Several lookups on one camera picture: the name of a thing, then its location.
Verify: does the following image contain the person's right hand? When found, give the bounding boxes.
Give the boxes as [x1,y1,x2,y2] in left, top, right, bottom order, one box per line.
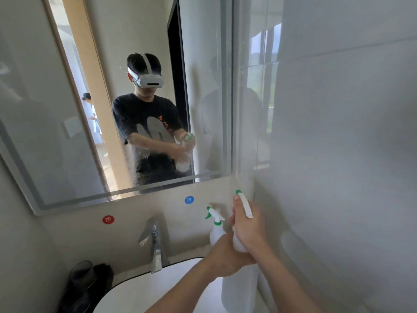
[229,193,267,254]

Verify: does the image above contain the person's left hand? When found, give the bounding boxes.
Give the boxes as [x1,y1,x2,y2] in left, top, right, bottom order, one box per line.
[202,232,258,278]

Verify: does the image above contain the white spray bottle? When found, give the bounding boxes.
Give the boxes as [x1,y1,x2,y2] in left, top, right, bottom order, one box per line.
[205,206,227,246]
[221,189,260,313]

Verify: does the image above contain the rectangular wall mirror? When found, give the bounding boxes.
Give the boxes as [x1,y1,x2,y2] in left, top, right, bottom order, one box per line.
[0,0,234,216]

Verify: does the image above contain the person's left forearm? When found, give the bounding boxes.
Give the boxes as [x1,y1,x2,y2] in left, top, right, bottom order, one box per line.
[145,257,215,313]

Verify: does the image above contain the person's right forearm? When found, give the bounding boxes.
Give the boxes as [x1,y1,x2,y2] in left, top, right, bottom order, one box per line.
[251,247,323,313]

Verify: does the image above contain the chrome faucet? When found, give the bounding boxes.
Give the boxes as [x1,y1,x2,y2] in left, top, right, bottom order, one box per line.
[137,216,170,274]

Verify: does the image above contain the white sink basin black rim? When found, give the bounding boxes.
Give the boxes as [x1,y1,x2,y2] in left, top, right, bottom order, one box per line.
[93,257,228,313]

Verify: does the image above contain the black tray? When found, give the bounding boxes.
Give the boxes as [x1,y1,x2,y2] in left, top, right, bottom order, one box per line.
[57,263,115,313]

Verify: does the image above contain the dark glass cup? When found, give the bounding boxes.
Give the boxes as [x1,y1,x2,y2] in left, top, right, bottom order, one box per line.
[68,260,97,290]
[63,289,92,313]

